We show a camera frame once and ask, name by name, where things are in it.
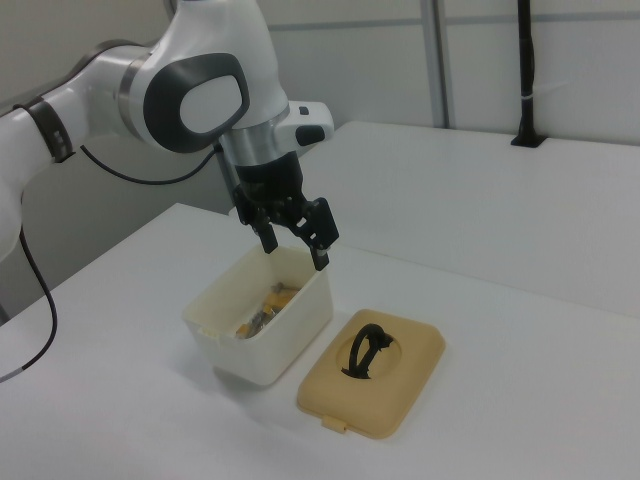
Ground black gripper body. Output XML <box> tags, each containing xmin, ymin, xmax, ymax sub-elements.
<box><xmin>234</xmin><ymin>151</ymin><xmax>307</xmax><ymax>207</ymax></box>

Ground black lid handle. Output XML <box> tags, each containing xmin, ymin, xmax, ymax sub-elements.
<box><xmin>340</xmin><ymin>323</ymin><xmax>395</xmax><ymax>381</ymax></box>

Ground tan case lid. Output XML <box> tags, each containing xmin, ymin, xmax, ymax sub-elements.
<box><xmin>295</xmin><ymin>308</ymin><xmax>447</xmax><ymax>441</ymax></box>

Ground white plastic tool case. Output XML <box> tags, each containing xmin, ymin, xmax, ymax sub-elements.
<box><xmin>180</xmin><ymin>245</ymin><xmax>335</xmax><ymax>389</ymax></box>

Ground yellow and grey tools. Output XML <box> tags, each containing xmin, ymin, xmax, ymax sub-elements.
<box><xmin>233</xmin><ymin>281</ymin><xmax>302</xmax><ymax>342</ymax></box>

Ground black pole with base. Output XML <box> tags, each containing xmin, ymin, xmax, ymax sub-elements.
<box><xmin>509</xmin><ymin>0</ymin><xmax>547</xmax><ymax>150</ymax></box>

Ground grey partition post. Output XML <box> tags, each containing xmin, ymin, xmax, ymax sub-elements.
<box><xmin>427</xmin><ymin>0</ymin><xmax>457</xmax><ymax>129</ymax></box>

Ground black cable strap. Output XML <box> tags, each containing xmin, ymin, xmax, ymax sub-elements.
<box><xmin>13</xmin><ymin>99</ymin><xmax>77</xmax><ymax>164</ymax></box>

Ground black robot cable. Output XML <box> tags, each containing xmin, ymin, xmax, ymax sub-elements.
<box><xmin>0</xmin><ymin>142</ymin><xmax>224</xmax><ymax>384</ymax></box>

